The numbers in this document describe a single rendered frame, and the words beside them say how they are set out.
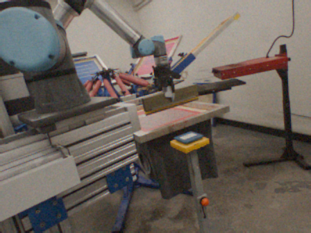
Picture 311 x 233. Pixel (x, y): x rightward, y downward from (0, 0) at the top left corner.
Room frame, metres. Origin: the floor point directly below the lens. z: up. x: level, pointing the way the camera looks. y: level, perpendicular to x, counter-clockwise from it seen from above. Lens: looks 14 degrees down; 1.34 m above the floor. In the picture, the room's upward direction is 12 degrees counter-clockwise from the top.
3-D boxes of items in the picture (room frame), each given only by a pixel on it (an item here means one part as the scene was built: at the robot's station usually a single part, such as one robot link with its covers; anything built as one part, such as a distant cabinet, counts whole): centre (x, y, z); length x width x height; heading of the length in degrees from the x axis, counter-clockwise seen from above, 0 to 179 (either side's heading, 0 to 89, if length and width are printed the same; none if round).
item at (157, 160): (1.34, -0.15, 0.74); 0.45 x 0.03 x 0.43; 113
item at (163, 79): (1.36, -0.11, 1.23); 0.09 x 0.08 x 0.12; 113
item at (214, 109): (1.61, -0.04, 0.97); 0.79 x 0.58 x 0.04; 23
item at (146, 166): (1.48, 0.11, 0.79); 0.46 x 0.09 x 0.33; 23
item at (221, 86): (2.50, -0.29, 0.91); 1.34 x 0.40 x 0.08; 83
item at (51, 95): (0.71, 0.24, 1.31); 0.15 x 0.15 x 0.10
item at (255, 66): (2.40, -1.03, 1.06); 0.61 x 0.46 x 0.12; 83
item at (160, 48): (1.36, -0.11, 1.39); 0.09 x 0.08 x 0.11; 99
